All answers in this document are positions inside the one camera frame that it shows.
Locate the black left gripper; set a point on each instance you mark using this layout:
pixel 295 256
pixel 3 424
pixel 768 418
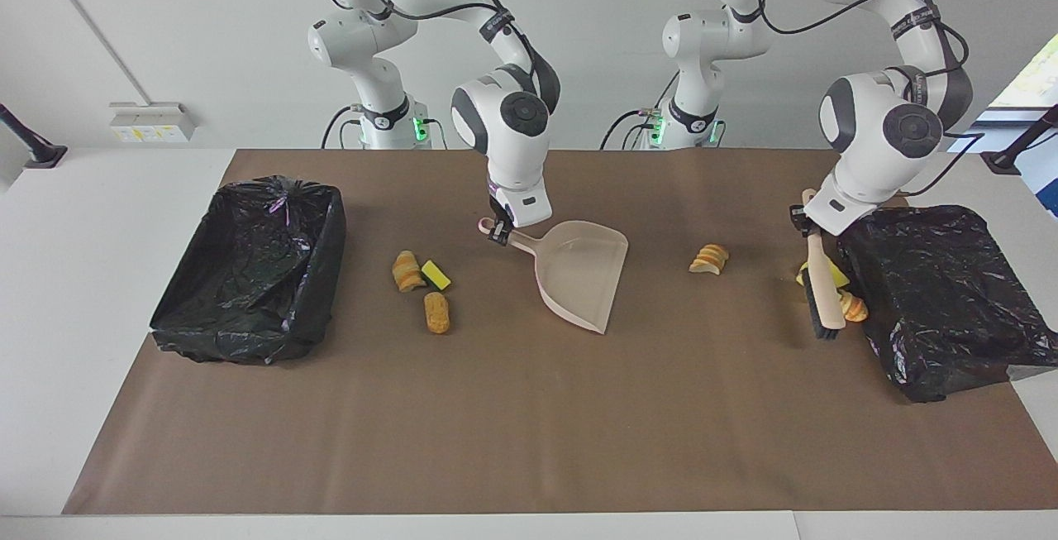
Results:
pixel 803 220

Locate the beige plastic dustpan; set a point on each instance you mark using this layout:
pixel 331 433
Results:
pixel 579 275

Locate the bright window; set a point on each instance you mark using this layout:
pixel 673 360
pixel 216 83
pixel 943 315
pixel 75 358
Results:
pixel 1033 77

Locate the bin lined with black bag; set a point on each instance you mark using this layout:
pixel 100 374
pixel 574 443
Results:
pixel 942 300
pixel 248 275

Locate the beige hand brush black bristles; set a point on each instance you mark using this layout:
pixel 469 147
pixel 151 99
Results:
pixel 822 292

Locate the white wall socket box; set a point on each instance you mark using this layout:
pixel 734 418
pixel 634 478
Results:
pixel 153 122

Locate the brown oblong bread toy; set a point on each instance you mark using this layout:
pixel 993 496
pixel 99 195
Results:
pixel 436 313

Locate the orange striped croissant toy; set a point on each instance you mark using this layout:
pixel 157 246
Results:
pixel 407 271
pixel 709 260

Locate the notched yellow sponge piece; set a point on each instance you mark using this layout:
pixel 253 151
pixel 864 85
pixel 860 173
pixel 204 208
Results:
pixel 836 277

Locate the pale sliced bread toy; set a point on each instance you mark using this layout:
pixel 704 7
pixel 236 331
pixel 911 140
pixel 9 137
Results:
pixel 854 308

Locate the small yellow green sponge piece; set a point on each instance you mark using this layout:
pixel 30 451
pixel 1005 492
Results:
pixel 436 275

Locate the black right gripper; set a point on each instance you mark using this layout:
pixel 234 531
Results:
pixel 501 213

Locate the brown paper table mat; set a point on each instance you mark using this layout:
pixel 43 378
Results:
pixel 529 441

